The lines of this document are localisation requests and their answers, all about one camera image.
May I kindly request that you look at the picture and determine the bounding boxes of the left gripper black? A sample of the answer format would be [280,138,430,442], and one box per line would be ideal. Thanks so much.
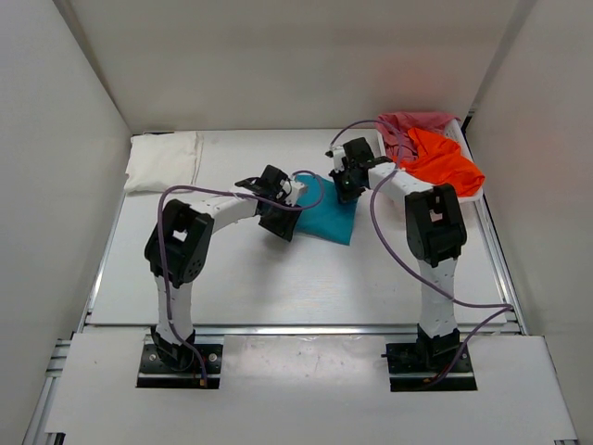
[258,194,302,240]

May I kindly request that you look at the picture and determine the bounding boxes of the teal polo shirt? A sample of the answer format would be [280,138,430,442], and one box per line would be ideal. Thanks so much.
[294,179,358,246]

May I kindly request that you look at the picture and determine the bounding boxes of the orange shirt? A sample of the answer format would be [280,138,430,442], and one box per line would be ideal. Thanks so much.
[402,128,486,197]

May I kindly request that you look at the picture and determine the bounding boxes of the white t shirt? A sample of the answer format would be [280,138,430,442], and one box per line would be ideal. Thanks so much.
[124,131,203,194]

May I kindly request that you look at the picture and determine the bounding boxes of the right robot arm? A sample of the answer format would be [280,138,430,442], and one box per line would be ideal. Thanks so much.
[325,137,467,371]

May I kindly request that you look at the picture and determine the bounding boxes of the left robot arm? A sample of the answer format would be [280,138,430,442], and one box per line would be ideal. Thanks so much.
[145,165,307,371]

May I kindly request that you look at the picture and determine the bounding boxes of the pink shirt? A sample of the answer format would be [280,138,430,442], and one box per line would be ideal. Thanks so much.
[375,111,456,161]

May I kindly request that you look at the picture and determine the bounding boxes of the white laundry basket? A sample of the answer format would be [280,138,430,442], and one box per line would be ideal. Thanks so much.
[375,112,486,202]

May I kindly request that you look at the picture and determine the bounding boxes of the white front cover board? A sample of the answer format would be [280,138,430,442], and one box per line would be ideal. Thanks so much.
[46,332,576,444]

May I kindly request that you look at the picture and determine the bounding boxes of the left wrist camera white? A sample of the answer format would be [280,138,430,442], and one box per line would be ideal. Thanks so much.
[278,179,308,207]

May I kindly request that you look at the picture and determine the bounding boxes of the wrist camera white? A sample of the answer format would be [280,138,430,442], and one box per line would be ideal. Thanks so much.
[278,179,308,207]
[325,146,346,172]

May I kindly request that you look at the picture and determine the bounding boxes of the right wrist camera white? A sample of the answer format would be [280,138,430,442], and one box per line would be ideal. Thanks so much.
[325,146,346,172]

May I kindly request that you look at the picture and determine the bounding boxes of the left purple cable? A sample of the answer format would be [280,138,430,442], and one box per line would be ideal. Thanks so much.
[157,170,325,388]

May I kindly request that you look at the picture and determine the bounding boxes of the purple cable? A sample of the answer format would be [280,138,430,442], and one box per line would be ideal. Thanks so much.
[157,170,325,388]
[327,120,514,386]

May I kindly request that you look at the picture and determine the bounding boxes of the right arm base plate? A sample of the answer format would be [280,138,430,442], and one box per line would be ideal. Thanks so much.
[382,343,477,392]

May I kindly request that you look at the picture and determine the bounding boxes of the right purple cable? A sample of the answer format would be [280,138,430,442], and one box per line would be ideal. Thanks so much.
[327,120,514,386]

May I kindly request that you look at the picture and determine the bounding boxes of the aluminium frame rail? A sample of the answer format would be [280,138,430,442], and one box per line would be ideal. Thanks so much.
[81,322,522,336]

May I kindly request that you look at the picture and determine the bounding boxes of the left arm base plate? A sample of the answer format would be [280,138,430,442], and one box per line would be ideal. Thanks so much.
[136,338,223,389]

